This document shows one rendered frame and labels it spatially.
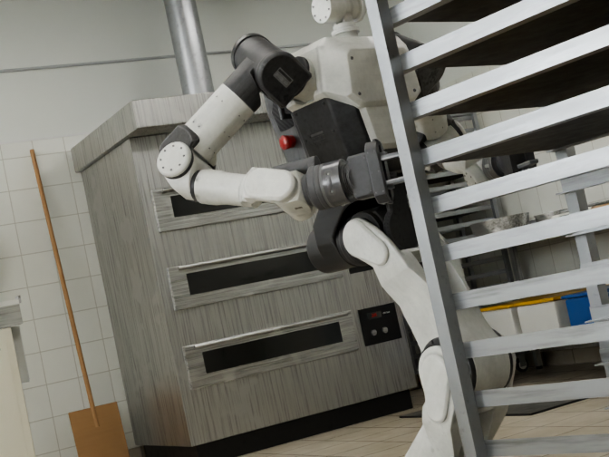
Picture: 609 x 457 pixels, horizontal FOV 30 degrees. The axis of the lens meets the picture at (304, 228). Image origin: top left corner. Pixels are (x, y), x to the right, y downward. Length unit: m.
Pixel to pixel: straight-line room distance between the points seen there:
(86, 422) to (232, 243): 1.38
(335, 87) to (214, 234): 4.10
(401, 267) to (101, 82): 5.30
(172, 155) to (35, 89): 5.07
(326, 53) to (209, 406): 4.13
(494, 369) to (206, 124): 0.77
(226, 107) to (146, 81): 5.26
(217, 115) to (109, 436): 4.72
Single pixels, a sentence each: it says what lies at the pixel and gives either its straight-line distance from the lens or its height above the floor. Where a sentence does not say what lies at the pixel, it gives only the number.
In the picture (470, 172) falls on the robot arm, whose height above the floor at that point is 0.96.
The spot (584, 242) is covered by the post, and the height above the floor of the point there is 0.75.
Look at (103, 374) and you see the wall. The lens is 7.21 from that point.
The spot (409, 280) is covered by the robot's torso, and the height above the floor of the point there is 0.75.
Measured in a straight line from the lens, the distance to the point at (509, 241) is 1.98.
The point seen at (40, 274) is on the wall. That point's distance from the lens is 7.16.
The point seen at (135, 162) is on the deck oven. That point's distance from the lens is 6.36.
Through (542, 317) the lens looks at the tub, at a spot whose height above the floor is 0.38.
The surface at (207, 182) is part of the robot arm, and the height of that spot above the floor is 1.02.
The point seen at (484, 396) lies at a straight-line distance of 2.09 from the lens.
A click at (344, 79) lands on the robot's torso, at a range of 2.40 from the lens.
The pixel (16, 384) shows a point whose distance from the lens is 2.80.
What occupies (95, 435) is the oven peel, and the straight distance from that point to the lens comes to 6.91.
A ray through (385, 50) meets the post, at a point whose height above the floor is 1.17.
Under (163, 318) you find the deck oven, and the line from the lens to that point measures 6.31.
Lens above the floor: 0.74
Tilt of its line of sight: 4 degrees up
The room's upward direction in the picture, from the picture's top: 12 degrees counter-clockwise
